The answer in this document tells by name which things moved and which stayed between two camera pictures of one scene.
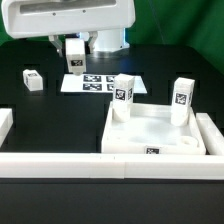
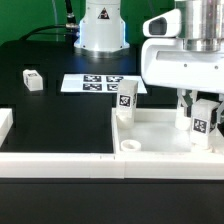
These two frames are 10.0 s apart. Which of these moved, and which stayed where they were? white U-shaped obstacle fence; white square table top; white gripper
Moved: white square table top; white gripper
Stayed: white U-shaped obstacle fence
